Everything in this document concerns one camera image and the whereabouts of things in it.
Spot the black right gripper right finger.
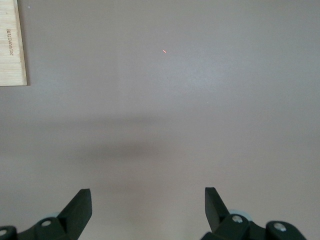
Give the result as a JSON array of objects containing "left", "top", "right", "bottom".
[{"left": 201, "top": 187, "right": 267, "bottom": 240}]

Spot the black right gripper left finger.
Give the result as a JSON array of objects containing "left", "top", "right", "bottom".
[{"left": 16, "top": 188, "right": 93, "bottom": 240}]

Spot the bamboo cutting board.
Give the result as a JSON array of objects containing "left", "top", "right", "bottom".
[{"left": 0, "top": 0, "right": 28, "bottom": 87}]

